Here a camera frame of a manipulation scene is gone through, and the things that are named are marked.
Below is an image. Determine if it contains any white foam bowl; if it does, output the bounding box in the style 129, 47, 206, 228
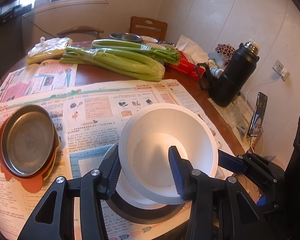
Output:
117, 103, 218, 210

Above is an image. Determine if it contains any orange plastic bowl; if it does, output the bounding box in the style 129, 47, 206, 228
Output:
0, 120, 45, 193

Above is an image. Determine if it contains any black thermos flask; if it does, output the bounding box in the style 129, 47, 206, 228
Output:
194, 40, 260, 107

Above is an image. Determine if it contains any smartphone on stand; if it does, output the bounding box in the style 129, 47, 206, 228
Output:
247, 92, 268, 137

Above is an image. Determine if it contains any black bowl lid underneath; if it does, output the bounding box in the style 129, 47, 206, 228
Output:
106, 193, 185, 224

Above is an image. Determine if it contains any round metal plate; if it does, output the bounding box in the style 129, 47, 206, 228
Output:
0, 105, 58, 178

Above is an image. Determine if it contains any red tissue box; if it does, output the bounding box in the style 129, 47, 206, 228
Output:
164, 35, 209, 81

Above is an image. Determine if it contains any large newspaper sheet front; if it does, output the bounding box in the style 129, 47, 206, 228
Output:
0, 80, 231, 239

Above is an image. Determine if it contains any red patterned small item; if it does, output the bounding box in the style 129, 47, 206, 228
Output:
215, 44, 235, 62

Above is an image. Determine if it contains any green celery bundle back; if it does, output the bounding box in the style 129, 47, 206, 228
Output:
91, 39, 181, 66

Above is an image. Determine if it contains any green celery bundle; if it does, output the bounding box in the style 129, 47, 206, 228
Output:
59, 47, 165, 82
91, 39, 181, 66

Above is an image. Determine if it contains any green celery bundle front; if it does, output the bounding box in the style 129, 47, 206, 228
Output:
59, 47, 165, 82

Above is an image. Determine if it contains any wooden chair with slot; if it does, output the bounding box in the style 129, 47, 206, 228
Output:
129, 16, 168, 41

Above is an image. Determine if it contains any pink newspaper sheet back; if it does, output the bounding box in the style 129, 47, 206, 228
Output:
0, 60, 77, 103

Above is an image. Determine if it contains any white ceramic bowl far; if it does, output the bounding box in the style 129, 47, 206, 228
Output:
141, 36, 158, 44

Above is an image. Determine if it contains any steel bowl far side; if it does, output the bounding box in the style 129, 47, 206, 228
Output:
109, 33, 142, 43

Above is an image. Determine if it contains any plastic bag of yellow food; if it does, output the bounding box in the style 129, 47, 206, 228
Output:
26, 37, 73, 64

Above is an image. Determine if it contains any dark wooden chair back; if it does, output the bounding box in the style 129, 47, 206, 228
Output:
57, 25, 104, 39

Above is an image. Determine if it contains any black box on shelf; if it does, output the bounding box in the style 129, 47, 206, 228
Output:
0, 4, 32, 25

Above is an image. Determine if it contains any white charging cable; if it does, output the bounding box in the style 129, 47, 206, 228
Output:
243, 74, 283, 156

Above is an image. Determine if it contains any white wall socket plug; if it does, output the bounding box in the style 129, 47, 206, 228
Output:
273, 60, 290, 81

